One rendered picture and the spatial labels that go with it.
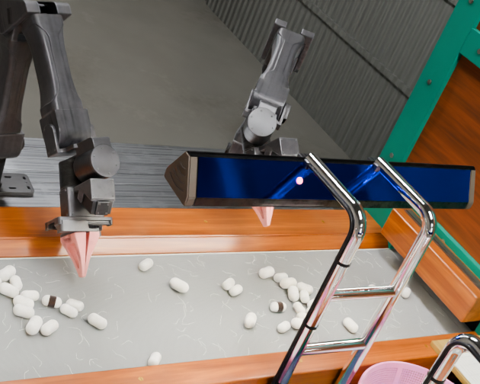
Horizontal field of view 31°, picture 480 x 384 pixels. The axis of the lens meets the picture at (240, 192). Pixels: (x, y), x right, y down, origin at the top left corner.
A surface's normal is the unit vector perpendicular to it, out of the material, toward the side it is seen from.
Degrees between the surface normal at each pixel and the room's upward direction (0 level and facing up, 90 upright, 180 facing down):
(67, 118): 39
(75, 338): 0
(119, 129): 0
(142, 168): 0
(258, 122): 47
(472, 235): 90
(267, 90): 20
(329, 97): 90
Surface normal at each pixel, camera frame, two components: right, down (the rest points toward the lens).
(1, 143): 0.62, 0.50
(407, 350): 0.34, -0.81
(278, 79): 0.27, -0.60
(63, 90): 0.64, -0.25
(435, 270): -0.83, -0.02
